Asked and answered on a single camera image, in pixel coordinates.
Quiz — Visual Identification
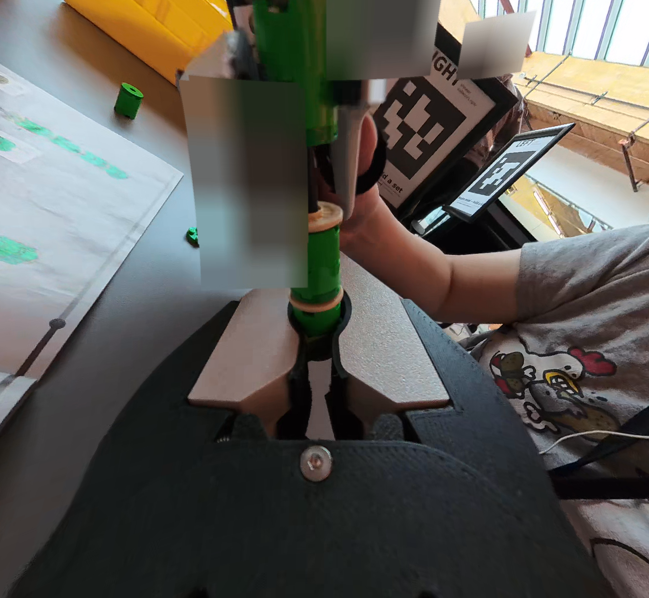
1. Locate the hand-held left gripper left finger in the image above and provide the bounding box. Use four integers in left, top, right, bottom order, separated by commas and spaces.
187, 287, 312, 440

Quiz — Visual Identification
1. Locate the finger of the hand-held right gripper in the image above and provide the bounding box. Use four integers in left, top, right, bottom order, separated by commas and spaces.
329, 79, 377, 224
177, 31, 254, 82

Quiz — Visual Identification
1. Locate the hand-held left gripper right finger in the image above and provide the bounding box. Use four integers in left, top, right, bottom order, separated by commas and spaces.
326, 252, 451, 440

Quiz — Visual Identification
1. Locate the green brick bamboo stalk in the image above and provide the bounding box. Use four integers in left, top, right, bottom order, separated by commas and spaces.
240, 0, 352, 355

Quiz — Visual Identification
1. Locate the person's right forearm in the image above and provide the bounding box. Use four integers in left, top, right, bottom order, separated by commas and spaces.
350, 189, 524, 326

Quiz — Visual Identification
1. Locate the dark desk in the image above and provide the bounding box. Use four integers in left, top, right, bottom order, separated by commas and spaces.
0, 0, 315, 598

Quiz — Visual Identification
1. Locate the person's right hand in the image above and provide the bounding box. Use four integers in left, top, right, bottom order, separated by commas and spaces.
339, 115, 388, 251

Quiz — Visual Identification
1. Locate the black framed square-pattern tag sign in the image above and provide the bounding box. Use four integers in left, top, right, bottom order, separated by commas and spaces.
371, 24, 521, 214

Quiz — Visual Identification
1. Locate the yellow plastic bin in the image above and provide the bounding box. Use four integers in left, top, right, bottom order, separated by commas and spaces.
62, 0, 235, 87

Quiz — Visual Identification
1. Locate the small green cylinder brick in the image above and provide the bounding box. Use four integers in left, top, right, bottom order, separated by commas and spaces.
114, 82, 145, 121

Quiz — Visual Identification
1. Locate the black framed slim tag sign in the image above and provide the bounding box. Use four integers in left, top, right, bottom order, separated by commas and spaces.
442, 122, 577, 224

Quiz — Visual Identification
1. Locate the paper instruction booklet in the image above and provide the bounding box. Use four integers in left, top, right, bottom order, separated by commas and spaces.
0, 64, 185, 429

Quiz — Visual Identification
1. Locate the white cord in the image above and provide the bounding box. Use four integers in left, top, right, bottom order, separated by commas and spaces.
538, 427, 649, 455

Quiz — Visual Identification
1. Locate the black strap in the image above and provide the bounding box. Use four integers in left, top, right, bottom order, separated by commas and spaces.
549, 409, 649, 501

